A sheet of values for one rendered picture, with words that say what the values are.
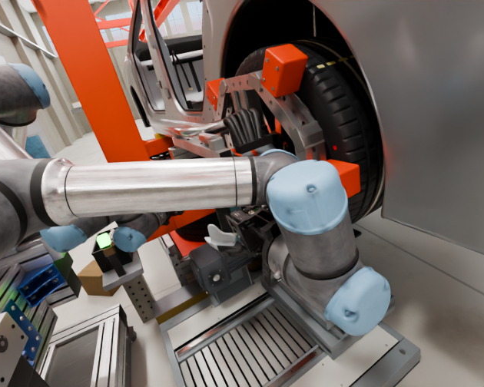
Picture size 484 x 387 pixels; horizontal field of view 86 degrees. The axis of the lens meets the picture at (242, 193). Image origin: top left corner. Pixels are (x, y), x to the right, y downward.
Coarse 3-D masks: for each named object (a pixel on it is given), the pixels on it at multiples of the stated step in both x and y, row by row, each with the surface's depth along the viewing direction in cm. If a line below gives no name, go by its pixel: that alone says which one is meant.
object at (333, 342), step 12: (264, 288) 138; (276, 288) 129; (276, 300) 129; (288, 300) 121; (288, 312) 120; (300, 312) 114; (300, 324) 113; (312, 324) 107; (312, 336) 107; (324, 336) 102; (336, 336) 99; (348, 336) 99; (360, 336) 103; (324, 348) 101; (336, 348) 97
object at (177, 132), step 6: (234, 96) 80; (234, 102) 82; (234, 108) 83; (222, 120) 81; (198, 126) 79; (204, 126) 79; (210, 126) 80; (174, 132) 87; (180, 132) 82; (186, 132) 80; (192, 132) 79; (198, 132) 79
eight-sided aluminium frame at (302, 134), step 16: (224, 80) 83; (240, 80) 75; (256, 80) 68; (224, 96) 88; (272, 96) 65; (288, 96) 66; (224, 112) 95; (272, 112) 67; (288, 112) 63; (304, 112) 64; (288, 128) 64; (304, 128) 62; (320, 128) 63; (224, 144) 106; (304, 144) 61; (320, 144) 64
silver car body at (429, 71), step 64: (320, 0) 54; (384, 0) 44; (448, 0) 37; (128, 64) 281; (192, 64) 284; (384, 64) 48; (448, 64) 40; (384, 128) 53; (448, 128) 43; (448, 192) 47
